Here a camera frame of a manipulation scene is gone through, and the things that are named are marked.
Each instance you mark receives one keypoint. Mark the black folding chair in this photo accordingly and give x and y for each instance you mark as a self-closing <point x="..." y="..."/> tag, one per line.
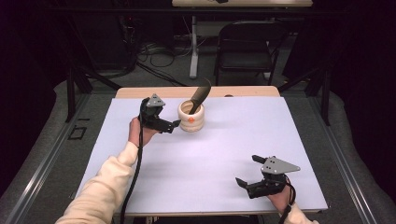
<point x="243" y="62"/>

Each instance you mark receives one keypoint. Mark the cream ribbed cup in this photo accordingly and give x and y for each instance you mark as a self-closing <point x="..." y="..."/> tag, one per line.
<point x="192" y="119"/>

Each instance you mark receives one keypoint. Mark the metal floor rail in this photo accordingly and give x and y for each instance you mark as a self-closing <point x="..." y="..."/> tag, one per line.
<point x="42" y="174"/>
<point x="346" y="174"/>

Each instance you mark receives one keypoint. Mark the person's right hand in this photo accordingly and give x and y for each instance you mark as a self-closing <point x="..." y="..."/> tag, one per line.
<point x="280" y="201"/>

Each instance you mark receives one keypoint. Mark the person's left hand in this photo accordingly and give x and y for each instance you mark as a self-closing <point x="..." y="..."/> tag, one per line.
<point x="136" y="133"/>

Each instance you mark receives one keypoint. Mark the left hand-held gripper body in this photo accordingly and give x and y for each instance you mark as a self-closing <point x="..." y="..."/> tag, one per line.
<point x="154" y="112"/>

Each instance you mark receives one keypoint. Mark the wooden desk with white leg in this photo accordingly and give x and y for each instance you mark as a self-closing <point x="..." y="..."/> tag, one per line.
<point x="249" y="3"/>

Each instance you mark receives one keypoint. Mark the light wooden table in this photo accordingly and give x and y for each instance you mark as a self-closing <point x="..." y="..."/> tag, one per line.
<point x="249" y="91"/>

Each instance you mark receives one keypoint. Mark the white table mat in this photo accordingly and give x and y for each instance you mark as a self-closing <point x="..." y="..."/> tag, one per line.
<point x="202" y="161"/>

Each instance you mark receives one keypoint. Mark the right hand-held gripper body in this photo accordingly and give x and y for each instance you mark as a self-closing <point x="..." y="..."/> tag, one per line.
<point x="278" y="167"/>

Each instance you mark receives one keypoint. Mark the black metal stand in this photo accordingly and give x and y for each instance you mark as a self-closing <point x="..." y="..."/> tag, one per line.
<point x="71" y="93"/>
<point x="325" y="96"/>

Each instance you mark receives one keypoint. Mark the dark object on desk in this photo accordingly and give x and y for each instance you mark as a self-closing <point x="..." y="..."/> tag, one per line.
<point x="221" y="1"/>

